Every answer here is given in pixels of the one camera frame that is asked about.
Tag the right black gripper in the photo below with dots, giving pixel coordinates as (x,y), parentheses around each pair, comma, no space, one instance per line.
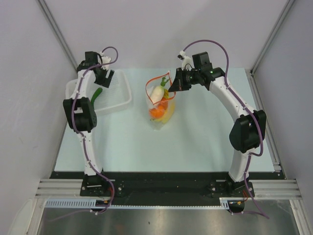
(179,84)

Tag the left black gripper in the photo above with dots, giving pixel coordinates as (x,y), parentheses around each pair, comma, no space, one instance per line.
(104,81)

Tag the green toy chili pepper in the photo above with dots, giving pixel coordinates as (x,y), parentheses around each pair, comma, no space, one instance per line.
(95,95)

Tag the white toy radish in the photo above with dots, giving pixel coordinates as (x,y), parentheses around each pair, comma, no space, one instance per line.
(160,92)

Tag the clear zip top bag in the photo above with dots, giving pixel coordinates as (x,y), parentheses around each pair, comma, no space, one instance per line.
(150,85)

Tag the yellow toy banana bunch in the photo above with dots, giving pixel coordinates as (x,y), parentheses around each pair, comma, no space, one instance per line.
(168,113)

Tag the orange toy tangerine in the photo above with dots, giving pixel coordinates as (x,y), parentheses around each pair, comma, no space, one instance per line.
(155,113)

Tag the orange toy pumpkin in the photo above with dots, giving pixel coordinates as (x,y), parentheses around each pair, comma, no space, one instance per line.
(163,105)

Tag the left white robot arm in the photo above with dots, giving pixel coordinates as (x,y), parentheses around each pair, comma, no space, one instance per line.
(84,117)

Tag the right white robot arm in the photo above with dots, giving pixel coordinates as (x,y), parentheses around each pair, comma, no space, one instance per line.
(248,131)

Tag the white plastic basket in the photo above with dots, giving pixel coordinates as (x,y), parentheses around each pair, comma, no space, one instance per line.
(115,98)

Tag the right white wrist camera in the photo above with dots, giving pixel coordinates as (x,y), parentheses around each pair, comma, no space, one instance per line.
(186,61)

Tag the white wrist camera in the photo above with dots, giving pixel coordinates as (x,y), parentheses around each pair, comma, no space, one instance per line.
(105,60)
(186,61)

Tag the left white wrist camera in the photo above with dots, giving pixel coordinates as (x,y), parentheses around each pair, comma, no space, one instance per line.
(105,60)

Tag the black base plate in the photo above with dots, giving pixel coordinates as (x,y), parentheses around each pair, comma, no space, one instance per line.
(160,189)

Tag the white cable duct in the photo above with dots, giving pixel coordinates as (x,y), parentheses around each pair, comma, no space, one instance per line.
(71,202)

